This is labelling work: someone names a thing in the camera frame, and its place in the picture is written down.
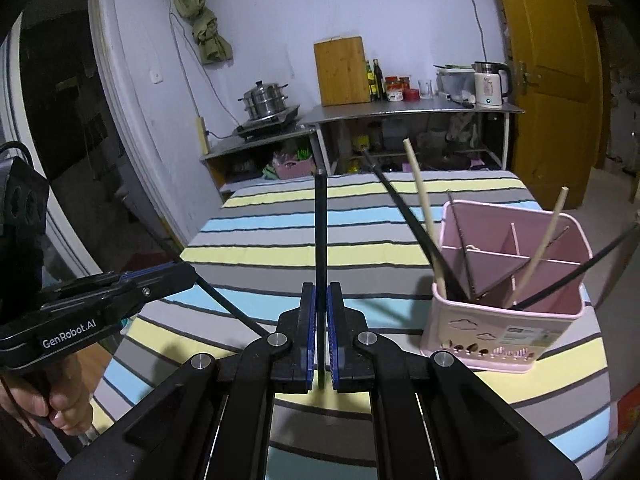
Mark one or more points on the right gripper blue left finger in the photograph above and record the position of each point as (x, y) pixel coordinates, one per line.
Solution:
(305, 341)

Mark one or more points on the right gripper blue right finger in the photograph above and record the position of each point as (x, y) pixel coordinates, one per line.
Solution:
(338, 333)

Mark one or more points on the wooden chopstick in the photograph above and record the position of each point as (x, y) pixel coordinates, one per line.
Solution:
(429, 225)
(531, 266)

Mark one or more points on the long black chopstick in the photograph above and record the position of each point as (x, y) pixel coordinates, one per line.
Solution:
(320, 249)

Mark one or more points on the metal chopstick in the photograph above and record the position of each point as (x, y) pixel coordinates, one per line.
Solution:
(465, 257)

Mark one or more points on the metal kitchen shelf table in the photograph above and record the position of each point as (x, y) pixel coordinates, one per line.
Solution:
(445, 133)

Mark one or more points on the person's left hand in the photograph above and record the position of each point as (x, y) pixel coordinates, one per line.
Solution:
(67, 407)

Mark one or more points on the striped tablecloth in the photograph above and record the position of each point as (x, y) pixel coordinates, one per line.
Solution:
(258, 251)

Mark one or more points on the black chopstick in holder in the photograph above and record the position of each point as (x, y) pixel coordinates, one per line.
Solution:
(455, 291)

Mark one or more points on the pink basket on shelf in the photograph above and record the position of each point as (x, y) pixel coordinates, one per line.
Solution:
(290, 167)

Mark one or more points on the pink utensil holder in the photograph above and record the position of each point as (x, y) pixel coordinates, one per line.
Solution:
(500, 241)

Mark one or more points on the black induction cooker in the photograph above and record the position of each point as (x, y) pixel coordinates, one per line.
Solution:
(272, 124)

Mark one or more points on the stainless steel steamer pot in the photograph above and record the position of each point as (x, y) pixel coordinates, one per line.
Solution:
(264, 99)

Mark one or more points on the dark sauce bottles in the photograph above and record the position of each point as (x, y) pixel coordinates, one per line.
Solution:
(375, 80)

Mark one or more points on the red lidded jars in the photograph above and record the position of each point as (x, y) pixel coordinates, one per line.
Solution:
(399, 89)

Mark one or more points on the wooden cutting board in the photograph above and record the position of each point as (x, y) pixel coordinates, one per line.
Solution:
(342, 71)

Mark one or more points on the clear plastic container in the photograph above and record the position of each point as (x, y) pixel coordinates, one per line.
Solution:
(456, 81)

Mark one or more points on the yellow wooden door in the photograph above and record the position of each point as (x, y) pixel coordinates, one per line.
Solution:
(558, 86)

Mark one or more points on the green hanging cloth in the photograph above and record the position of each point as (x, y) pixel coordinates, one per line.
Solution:
(212, 46)

